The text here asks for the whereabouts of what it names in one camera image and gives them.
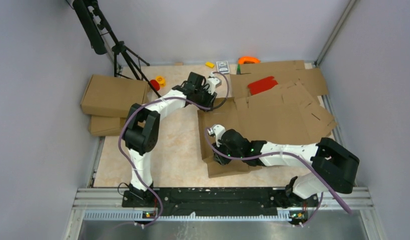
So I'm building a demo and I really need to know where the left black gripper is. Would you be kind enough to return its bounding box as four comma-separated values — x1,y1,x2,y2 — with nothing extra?
194,85,217,113

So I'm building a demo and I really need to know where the brown cardboard box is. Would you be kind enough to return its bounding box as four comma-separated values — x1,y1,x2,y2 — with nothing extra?
81,74,150,118
197,94,337,178

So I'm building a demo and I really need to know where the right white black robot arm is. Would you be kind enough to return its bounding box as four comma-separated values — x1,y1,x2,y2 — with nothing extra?
206,124,360,206

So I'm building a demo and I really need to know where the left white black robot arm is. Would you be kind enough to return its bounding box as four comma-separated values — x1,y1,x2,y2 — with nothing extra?
118,72,222,207

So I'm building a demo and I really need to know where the folded brown cardboard box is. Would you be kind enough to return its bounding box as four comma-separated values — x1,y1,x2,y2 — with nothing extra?
81,74,150,118

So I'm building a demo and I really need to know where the lower folded cardboard box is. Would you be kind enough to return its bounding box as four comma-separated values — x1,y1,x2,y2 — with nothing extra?
88,115,127,137

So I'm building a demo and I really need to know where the small yellow block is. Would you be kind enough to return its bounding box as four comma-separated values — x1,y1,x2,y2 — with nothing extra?
205,61,215,69

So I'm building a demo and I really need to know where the blue playing card deck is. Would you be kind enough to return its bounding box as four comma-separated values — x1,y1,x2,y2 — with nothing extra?
216,61,230,75

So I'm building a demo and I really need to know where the red yellow toy spool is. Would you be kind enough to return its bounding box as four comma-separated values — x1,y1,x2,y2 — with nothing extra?
150,75,166,91

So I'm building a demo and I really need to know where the red plastic sheet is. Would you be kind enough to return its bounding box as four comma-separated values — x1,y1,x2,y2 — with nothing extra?
247,76,278,96

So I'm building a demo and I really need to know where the stack of flat cardboard sheets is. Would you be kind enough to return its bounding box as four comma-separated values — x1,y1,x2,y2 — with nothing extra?
228,60,338,143

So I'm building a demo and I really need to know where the orange plastic ring toy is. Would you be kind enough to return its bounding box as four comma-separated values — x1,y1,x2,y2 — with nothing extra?
238,56,261,65

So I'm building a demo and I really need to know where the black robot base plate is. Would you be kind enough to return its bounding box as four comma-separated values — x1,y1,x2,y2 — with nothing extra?
122,187,318,217

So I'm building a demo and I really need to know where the black camera tripod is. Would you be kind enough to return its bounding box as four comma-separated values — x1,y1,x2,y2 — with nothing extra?
66,0,161,97

